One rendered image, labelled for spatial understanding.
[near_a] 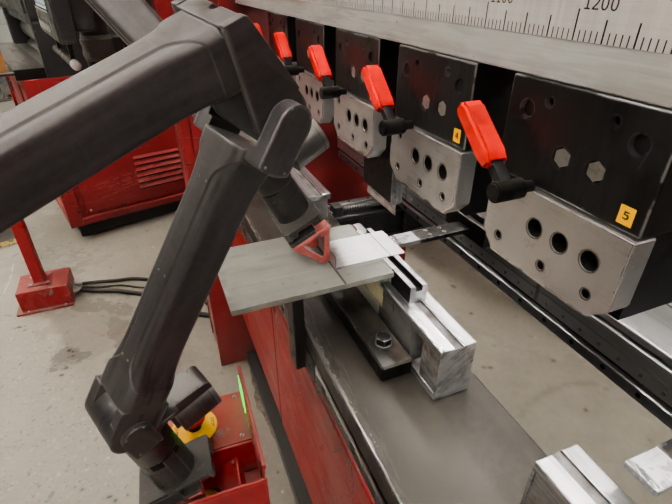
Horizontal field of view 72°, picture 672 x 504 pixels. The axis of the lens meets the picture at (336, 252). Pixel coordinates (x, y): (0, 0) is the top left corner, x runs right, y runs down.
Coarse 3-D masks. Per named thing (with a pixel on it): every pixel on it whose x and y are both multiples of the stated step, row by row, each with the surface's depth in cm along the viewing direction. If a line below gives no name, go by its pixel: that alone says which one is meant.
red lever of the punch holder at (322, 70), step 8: (312, 48) 71; (320, 48) 72; (312, 56) 71; (320, 56) 71; (312, 64) 72; (320, 64) 70; (328, 64) 71; (320, 72) 70; (328, 72) 70; (320, 80) 71; (328, 80) 70; (320, 88) 69; (328, 88) 69; (336, 88) 70; (344, 88) 71; (320, 96) 70; (328, 96) 70; (336, 96) 70
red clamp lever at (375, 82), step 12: (372, 72) 55; (372, 84) 55; (384, 84) 55; (372, 96) 55; (384, 96) 55; (384, 108) 54; (384, 120) 54; (396, 120) 54; (384, 132) 53; (396, 132) 54
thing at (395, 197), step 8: (368, 160) 76; (376, 160) 74; (384, 160) 71; (368, 168) 77; (376, 168) 74; (384, 168) 71; (368, 176) 78; (376, 176) 75; (384, 176) 72; (392, 176) 70; (368, 184) 78; (376, 184) 75; (384, 184) 73; (392, 184) 70; (400, 184) 71; (368, 192) 81; (376, 192) 78; (384, 192) 73; (392, 192) 71; (400, 192) 72; (384, 200) 76; (392, 200) 72; (400, 200) 72; (392, 208) 74
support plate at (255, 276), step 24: (240, 264) 76; (264, 264) 76; (288, 264) 76; (312, 264) 76; (360, 264) 76; (384, 264) 76; (240, 288) 70; (264, 288) 70; (288, 288) 70; (312, 288) 70; (336, 288) 71; (240, 312) 66
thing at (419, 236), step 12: (456, 216) 88; (468, 216) 86; (480, 216) 83; (432, 228) 86; (444, 228) 86; (456, 228) 86; (468, 228) 86; (480, 228) 82; (396, 240) 82; (408, 240) 82; (420, 240) 82; (432, 240) 83; (480, 240) 83
